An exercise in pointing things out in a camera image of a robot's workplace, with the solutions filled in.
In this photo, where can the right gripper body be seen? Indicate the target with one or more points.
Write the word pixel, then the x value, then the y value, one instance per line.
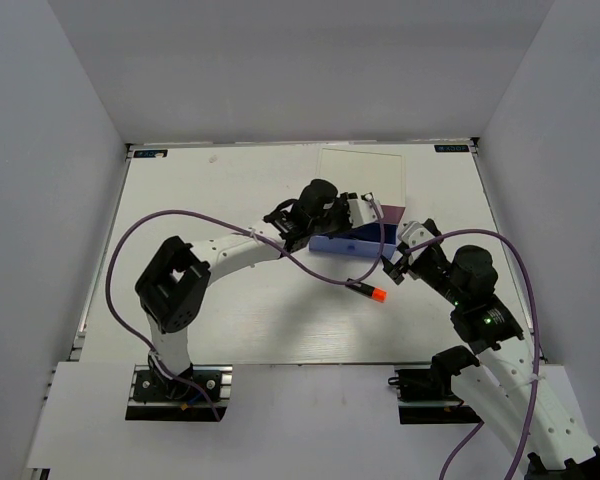
pixel 432 269

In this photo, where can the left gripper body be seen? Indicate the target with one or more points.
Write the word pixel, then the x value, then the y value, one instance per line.
pixel 339 218

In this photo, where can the orange highlighter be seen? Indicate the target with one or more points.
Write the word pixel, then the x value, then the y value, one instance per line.
pixel 367 290

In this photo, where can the pink drawer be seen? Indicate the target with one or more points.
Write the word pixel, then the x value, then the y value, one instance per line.
pixel 392 214

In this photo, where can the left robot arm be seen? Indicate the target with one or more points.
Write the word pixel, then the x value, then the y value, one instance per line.
pixel 172 287

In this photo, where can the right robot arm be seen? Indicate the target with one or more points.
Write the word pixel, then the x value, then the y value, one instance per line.
pixel 496 369

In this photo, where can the white drawer cabinet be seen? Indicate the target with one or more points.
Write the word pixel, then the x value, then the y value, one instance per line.
pixel 382 174

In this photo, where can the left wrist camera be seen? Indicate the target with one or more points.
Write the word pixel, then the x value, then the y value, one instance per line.
pixel 364 209

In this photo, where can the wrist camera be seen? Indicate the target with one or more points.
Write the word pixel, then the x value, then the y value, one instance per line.
pixel 364 209
pixel 410 235

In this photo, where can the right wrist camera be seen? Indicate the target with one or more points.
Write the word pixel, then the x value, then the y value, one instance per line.
pixel 410 235

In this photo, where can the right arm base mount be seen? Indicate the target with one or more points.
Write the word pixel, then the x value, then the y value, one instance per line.
pixel 423 401

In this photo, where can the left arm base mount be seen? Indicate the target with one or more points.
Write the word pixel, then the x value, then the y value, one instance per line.
pixel 151 399

